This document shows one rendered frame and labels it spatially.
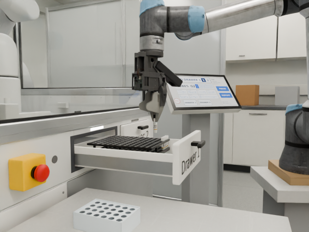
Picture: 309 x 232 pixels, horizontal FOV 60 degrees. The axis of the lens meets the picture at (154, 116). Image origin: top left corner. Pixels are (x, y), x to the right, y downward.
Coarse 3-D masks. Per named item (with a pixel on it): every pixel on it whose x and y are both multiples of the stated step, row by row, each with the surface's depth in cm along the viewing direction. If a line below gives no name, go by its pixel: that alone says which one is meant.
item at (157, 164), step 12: (84, 144) 90; (168, 144) 97; (84, 156) 81; (96, 156) 80; (108, 156) 79; (120, 156) 77; (132, 156) 76; (144, 156) 74; (156, 156) 73; (168, 156) 72; (108, 168) 79; (120, 168) 77; (132, 168) 76; (144, 168) 74; (156, 168) 73; (168, 168) 72
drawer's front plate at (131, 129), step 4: (144, 120) 132; (148, 120) 134; (128, 124) 114; (132, 124) 117; (136, 124) 121; (140, 124) 125; (144, 124) 130; (148, 124) 134; (120, 128) 110; (124, 128) 110; (128, 128) 113; (132, 128) 117; (136, 128) 121; (148, 128) 134; (120, 132) 110; (124, 132) 110; (128, 132) 113; (132, 132) 117; (136, 132) 121; (140, 132) 125; (144, 132) 130; (148, 132) 134; (136, 136) 121; (140, 136) 125; (144, 136) 130; (148, 136) 134
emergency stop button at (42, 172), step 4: (40, 164) 61; (44, 164) 62; (36, 168) 60; (40, 168) 60; (44, 168) 61; (48, 168) 62; (36, 172) 60; (40, 172) 60; (44, 172) 61; (48, 172) 62; (36, 176) 60; (40, 176) 60; (44, 176) 61; (48, 176) 62; (36, 180) 60; (40, 180) 60; (44, 180) 61
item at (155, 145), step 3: (159, 141) 88; (162, 141) 89; (165, 141) 89; (153, 144) 84; (156, 144) 85; (159, 144) 84; (162, 144) 87; (147, 147) 79; (150, 147) 79; (153, 147) 79; (156, 147) 81
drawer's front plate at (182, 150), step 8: (192, 136) 83; (200, 136) 96; (176, 144) 69; (184, 144) 74; (176, 152) 69; (184, 152) 74; (192, 152) 84; (176, 160) 69; (184, 160) 74; (176, 168) 69; (192, 168) 84; (176, 176) 70; (184, 176) 75; (176, 184) 70
